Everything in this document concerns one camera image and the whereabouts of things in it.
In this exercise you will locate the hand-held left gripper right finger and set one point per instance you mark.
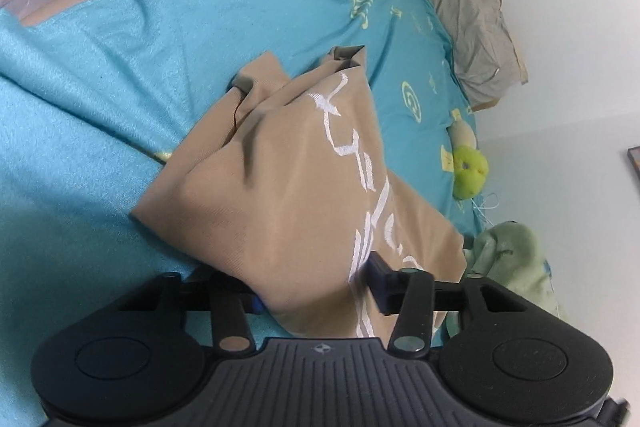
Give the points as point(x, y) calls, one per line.
point(381, 287)

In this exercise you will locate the dark picture frame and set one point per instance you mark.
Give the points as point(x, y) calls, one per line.
point(634, 159)

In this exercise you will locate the grey pillow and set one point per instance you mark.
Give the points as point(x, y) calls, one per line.
point(465, 12)

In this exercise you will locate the pale green blanket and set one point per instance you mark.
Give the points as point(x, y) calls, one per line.
point(510, 267)

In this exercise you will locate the tan shirt with white print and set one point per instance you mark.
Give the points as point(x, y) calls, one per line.
point(300, 187)

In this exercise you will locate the green plush toy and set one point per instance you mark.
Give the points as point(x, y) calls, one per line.
point(469, 157)

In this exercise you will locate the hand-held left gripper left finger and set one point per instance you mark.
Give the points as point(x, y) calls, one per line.
point(230, 307)

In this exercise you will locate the teal printed bed sheet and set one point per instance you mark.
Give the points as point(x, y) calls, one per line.
point(150, 72)

